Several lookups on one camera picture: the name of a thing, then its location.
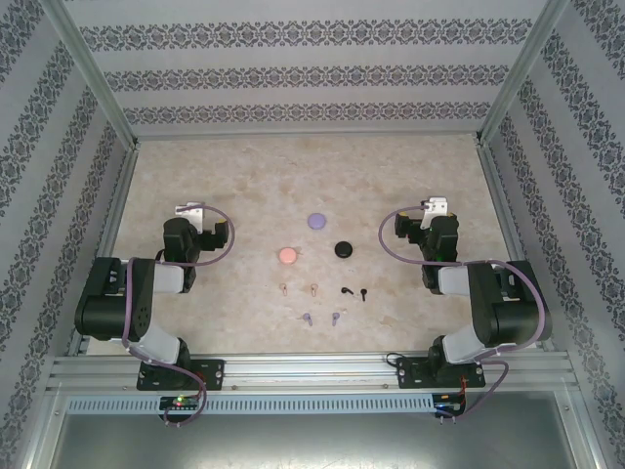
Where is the small circuit board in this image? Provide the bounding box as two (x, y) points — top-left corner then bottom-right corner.
(159, 395), (202, 410)
(436, 393), (468, 414)

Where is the grey metal sheet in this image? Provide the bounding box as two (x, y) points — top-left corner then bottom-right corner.
(46, 412), (587, 469)

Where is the purple camera cable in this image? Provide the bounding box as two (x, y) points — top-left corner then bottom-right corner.
(119, 203), (238, 429)
(379, 204), (549, 426)

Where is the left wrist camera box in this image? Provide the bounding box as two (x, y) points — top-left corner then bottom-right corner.
(174, 199), (205, 234)

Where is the aluminium side rail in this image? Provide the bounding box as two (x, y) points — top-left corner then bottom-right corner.
(65, 146), (141, 357)
(477, 145), (556, 352)

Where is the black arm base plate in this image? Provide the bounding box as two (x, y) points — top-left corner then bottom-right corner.
(136, 359), (226, 392)
(396, 356), (487, 391)

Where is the aluminium frame post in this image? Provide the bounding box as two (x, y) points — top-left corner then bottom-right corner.
(474, 0), (573, 148)
(41, 0), (142, 150)

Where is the aluminium mounting rail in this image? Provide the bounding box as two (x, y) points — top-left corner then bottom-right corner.
(46, 354), (572, 392)

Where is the slotted grey cable duct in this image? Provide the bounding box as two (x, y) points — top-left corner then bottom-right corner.
(65, 394), (436, 415)

